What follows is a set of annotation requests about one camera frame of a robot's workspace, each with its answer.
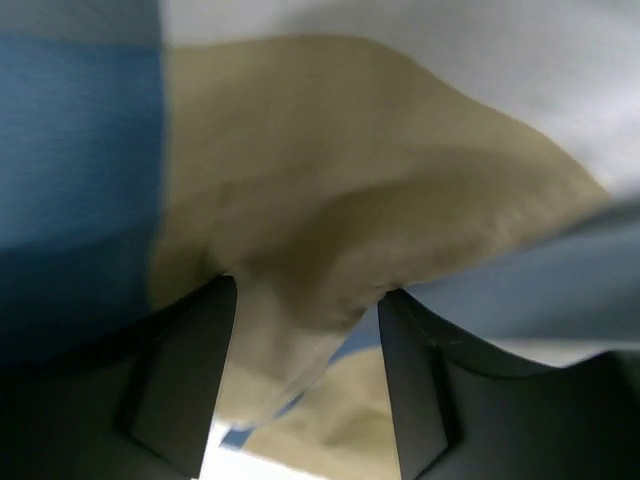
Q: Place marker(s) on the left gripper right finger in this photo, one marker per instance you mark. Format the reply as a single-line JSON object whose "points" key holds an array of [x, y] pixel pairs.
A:
{"points": [[464, 409]]}

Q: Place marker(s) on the blue tan white pillowcase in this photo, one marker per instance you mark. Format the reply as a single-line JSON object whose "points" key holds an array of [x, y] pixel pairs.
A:
{"points": [[481, 156]]}

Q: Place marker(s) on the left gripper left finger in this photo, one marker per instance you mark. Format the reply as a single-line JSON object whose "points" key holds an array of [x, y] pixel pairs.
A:
{"points": [[137, 404]]}

